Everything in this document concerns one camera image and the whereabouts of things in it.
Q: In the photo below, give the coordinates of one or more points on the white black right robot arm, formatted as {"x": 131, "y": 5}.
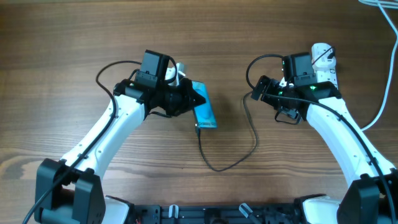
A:
{"x": 308, "y": 92}

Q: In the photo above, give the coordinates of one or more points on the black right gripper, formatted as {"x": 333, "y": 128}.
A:
{"x": 272, "y": 85}

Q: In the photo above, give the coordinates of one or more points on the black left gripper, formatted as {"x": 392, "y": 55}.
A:
{"x": 188, "y": 96}

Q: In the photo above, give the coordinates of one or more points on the Galaxy S25 smartphone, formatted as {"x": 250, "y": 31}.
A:
{"x": 204, "y": 114}

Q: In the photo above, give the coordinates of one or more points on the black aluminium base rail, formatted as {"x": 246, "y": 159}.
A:
{"x": 175, "y": 214}

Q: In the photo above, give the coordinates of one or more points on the white power strip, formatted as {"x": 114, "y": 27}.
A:
{"x": 324, "y": 63}

